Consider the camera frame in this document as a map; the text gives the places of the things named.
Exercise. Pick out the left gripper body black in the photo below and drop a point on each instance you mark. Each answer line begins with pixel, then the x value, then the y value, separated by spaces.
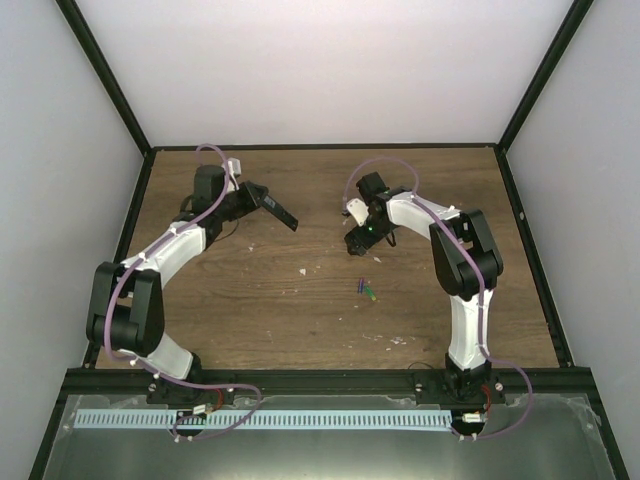
pixel 241 208

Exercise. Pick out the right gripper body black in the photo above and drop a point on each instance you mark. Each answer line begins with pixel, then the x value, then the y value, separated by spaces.
pixel 378 231

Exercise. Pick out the black remote control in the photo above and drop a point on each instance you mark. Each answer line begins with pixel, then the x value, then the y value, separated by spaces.
pixel 278 211

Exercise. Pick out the green AAA battery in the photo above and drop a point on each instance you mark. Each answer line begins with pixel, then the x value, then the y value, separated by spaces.
pixel 369 292

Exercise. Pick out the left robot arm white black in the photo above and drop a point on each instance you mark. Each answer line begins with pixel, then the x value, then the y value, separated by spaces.
pixel 126 313

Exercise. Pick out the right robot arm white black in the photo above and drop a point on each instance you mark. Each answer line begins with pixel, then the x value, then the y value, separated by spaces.
pixel 467 264

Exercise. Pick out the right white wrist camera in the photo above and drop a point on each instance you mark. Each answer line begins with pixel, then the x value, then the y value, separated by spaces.
pixel 358 210

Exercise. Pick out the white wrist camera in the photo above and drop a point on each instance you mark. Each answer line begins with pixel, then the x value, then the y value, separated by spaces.
pixel 234 165
pixel 358 210

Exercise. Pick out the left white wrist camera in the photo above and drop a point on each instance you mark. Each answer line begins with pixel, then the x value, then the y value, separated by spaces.
pixel 234 165

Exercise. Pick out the light blue slotted cable duct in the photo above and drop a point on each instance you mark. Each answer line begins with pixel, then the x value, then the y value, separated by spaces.
pixel 397 420

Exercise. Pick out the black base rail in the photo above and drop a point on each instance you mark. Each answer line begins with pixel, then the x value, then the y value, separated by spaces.
pixel 425 386

